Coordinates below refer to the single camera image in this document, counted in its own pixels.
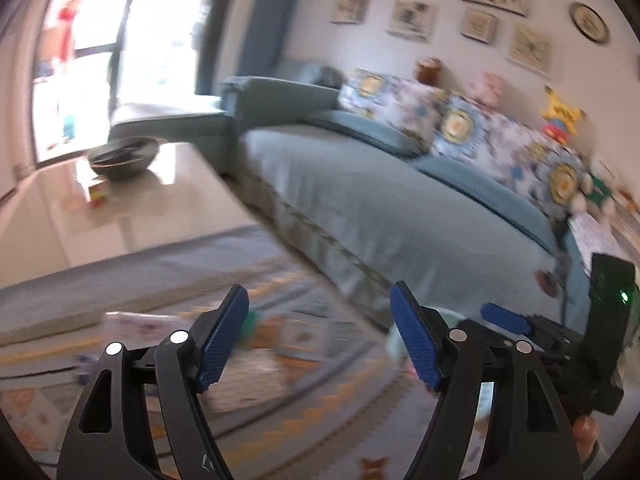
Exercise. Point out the black bowl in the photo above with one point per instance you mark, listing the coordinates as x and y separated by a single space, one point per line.
122 160

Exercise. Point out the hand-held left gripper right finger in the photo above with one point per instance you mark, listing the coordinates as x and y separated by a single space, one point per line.
417 342

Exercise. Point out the brown bear plush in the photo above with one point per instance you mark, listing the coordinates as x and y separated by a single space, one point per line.
429 71

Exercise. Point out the teal sofa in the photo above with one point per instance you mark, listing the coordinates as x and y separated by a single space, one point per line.
260 100

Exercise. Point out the brown wooden disc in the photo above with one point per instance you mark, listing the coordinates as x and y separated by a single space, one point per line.
547 282

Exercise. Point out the white floral cloth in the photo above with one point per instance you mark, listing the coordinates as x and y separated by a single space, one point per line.
592 237

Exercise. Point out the butterfly canvas picture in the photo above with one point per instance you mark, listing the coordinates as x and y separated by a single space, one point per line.
531 50

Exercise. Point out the white bear plush green shirt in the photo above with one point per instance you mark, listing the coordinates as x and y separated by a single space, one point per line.
595 192

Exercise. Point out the patchwork canvas picture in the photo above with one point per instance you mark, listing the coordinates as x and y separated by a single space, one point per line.
411 20

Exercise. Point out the tall framed picture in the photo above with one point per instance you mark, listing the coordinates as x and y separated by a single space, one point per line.
353 2

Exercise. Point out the colourful puzzle cube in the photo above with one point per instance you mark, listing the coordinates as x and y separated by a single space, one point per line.
99 195

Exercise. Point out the teal black cup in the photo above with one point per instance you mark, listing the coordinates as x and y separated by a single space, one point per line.
252 321

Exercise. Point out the round framed picture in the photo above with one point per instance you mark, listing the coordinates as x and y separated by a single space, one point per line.
590 22

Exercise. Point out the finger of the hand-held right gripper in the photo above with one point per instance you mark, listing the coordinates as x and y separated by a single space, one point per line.
505 316

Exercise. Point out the grey-blue sofa cover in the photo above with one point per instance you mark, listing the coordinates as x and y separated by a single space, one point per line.
375 210

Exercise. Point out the grey patterned table mat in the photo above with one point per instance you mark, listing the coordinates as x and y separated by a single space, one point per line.
300 410

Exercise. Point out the large teal pillow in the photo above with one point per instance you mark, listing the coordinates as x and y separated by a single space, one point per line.
480 195

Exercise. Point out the beige striped blanket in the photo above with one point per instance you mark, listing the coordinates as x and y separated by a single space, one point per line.
627 217

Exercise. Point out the yellow plush toy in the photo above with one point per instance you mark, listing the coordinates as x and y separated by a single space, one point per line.
561 112

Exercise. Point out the small teal box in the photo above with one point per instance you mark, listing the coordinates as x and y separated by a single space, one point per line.
70 127

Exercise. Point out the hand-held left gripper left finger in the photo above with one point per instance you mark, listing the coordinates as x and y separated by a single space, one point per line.
222 342

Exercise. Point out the large floral cushion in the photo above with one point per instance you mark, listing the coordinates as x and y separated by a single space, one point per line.
510 150

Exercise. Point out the blue-grey curtain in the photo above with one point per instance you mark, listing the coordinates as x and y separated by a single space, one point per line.
255 20

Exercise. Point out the dark framed glass door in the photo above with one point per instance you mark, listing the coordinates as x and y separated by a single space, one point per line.
115 50

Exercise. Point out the pink plush toy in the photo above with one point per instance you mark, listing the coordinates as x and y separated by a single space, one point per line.
485 89

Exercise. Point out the red hanging cloth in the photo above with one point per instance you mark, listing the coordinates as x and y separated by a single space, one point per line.
66 30

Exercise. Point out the person's right hand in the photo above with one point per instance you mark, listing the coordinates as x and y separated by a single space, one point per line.
585 435

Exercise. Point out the small floral cushion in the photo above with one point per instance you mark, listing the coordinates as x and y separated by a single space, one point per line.
400 97

